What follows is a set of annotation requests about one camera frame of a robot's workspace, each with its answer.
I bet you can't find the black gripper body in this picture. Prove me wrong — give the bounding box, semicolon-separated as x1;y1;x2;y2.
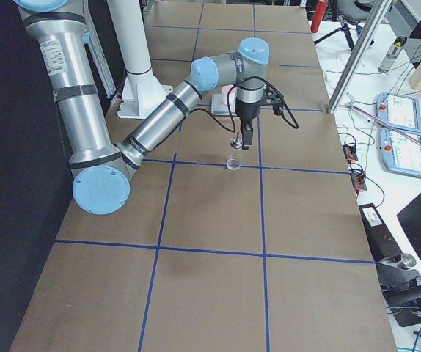
235;102;260;123

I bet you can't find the pink plastic cup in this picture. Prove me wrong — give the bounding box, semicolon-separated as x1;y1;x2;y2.
221;84;237;105

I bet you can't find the clear glass sauce bottle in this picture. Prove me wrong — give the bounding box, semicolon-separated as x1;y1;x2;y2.
227;134;243;171

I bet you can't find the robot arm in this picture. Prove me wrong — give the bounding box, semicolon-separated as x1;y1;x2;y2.
17;1;269;215

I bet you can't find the grey digital kitchen scale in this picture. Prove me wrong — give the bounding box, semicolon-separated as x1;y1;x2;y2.
211;93;236;117

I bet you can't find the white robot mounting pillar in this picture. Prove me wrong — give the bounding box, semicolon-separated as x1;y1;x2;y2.
107;0;172;119

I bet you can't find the orange terminal block far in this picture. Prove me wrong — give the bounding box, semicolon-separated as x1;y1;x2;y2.
342;144;358;164

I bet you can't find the orange terminal block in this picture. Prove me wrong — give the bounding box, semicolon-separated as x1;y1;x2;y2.
350;169;367;194
342;144;358;164

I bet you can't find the orange terminal block near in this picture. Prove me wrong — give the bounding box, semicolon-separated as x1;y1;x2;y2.
350;169;367;194

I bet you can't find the black tripod leg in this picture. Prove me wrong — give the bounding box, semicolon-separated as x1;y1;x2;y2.
314;19;355;51

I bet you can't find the red cylinder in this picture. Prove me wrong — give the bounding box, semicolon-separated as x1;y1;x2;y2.
310;0;328;33

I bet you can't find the lower blue teach pendant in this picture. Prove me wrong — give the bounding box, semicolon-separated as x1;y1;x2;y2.
380;128;421;178

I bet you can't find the blue teach pendant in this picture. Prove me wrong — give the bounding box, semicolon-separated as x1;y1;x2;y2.
376;92;421;132
380;128;421;178

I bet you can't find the upper blue teach pendant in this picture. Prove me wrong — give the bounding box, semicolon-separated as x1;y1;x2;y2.
376;92;421;132

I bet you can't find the metal rod green tip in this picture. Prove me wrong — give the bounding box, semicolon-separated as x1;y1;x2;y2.
348;104;421;147

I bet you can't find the clear bottle green cap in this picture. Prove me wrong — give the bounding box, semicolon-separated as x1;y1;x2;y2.
378;36;407;73

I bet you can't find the black box white label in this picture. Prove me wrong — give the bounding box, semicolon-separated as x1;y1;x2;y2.
359;203;403;262

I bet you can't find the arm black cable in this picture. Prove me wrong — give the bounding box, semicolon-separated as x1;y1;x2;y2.
188;76;300;133

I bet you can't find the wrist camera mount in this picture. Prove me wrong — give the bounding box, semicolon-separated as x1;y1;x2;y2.
261;84;285;117

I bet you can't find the aluminium frame post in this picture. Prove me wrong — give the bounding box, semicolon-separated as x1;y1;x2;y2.
327;0;393;114

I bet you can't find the black camera stand clamp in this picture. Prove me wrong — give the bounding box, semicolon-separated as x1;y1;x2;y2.
376;254;421;327

